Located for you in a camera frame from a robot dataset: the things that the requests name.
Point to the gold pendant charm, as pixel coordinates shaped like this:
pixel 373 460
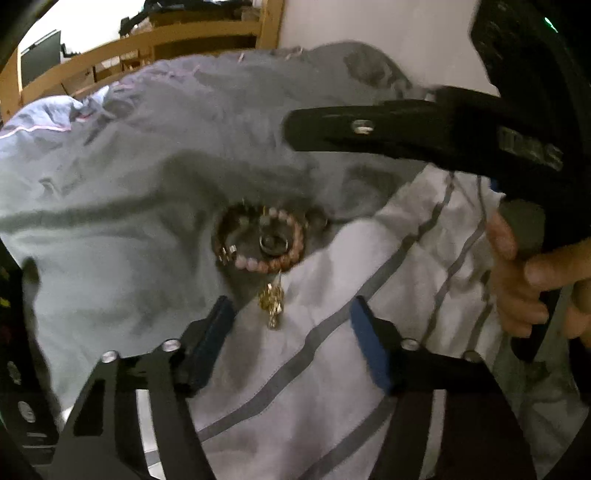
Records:
pixel 271 301

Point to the pile of dark clothes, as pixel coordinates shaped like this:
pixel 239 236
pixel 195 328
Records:
pixel 179 11

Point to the black computer monitor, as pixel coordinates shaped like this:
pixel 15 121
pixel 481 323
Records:
pixel 40 56

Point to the black jewelry box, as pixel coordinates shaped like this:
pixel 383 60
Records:
pixel 26 418

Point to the grey blue duvet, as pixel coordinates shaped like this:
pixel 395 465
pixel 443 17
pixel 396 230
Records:
pixel 109 203

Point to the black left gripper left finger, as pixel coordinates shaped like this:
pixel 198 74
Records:
pixel 102 439

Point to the person's right hand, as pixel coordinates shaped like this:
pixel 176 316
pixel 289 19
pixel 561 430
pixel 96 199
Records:
pixel 517 285

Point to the white grey striped sheet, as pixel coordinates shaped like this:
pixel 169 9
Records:
pixel 299 403

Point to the wooden bunk bed frame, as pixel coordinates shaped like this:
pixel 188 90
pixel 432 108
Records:
pixel 266 30

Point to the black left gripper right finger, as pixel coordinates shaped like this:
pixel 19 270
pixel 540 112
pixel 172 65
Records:
pixel 451 419

